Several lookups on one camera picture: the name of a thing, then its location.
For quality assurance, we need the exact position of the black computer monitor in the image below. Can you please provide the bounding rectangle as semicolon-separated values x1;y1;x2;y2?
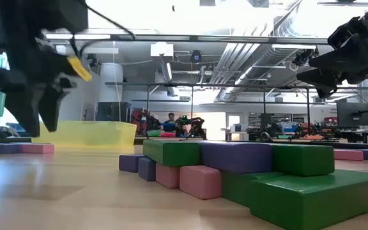
336;102;368;127

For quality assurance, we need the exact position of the silver ceiling duct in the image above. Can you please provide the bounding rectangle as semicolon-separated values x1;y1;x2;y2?
209;0;303;103

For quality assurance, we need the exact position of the black aluminium table frame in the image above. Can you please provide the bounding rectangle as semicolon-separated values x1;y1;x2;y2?
0;136;368;151

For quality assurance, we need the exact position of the black equipment case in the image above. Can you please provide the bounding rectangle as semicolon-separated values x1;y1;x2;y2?
96;102;132;123

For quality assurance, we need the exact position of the white round pillar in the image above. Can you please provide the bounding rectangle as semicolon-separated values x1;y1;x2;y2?
100;62;124;104

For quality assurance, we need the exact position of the black hanging camera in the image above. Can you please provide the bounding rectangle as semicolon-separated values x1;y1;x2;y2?
86;53;100;68
190;49;203;64

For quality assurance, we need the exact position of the rig LED light bar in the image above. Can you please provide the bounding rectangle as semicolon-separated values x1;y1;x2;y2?
43;31;332;45

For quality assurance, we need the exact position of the yellow tape tag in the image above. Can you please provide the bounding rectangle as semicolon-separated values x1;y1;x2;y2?
67;56;93;82

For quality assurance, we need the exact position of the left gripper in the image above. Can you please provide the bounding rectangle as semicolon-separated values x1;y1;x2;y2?
0;0;91;138

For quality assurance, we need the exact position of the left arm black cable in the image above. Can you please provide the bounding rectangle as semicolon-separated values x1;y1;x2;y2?
70;0;137;58

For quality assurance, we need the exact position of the person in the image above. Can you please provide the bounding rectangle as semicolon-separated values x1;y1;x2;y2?
162;112;179;133

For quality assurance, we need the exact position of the pink wooden block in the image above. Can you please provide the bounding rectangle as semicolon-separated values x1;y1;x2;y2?
20;143;56;155
333;148;365;162
179;165;223;201
155;162;181;189

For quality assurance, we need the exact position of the cluttered background workbench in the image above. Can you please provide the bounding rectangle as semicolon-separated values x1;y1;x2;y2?
222;121;368;144

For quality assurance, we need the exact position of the black metal workstation frame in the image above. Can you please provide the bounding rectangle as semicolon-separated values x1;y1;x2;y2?
105;81;368;141

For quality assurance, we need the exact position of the yellow plastic bin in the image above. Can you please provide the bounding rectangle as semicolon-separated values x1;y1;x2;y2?
32;120;137;147

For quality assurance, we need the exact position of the white ceiling box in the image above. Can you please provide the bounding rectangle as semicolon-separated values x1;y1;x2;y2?
149;42;174;58

